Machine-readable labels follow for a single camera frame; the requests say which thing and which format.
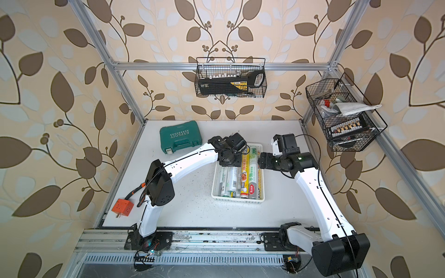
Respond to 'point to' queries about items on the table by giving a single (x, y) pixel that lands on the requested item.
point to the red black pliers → (142, 185)
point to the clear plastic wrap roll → (222, 181)
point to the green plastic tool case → (179, 136)
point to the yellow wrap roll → (245, 173)
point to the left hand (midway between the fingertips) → (240, 164)
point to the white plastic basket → (216, 194)
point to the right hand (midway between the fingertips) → (266, 161)
